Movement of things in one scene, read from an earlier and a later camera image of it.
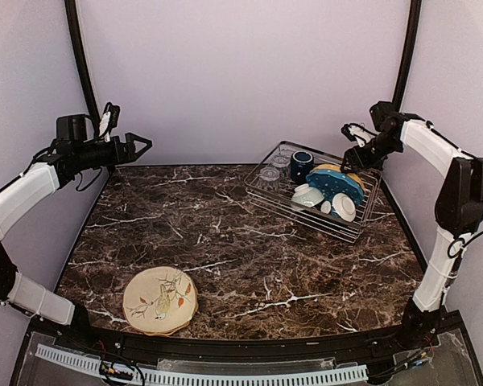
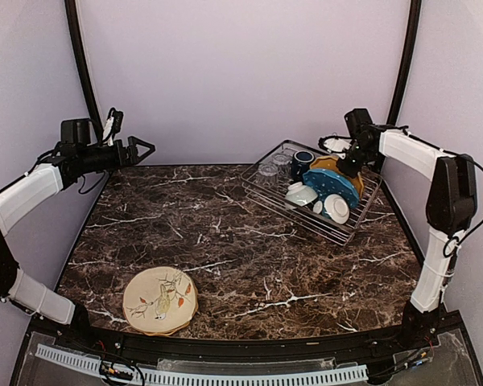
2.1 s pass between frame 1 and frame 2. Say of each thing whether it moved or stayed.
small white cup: moved
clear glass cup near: stayed
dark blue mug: stayed
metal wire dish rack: stayed
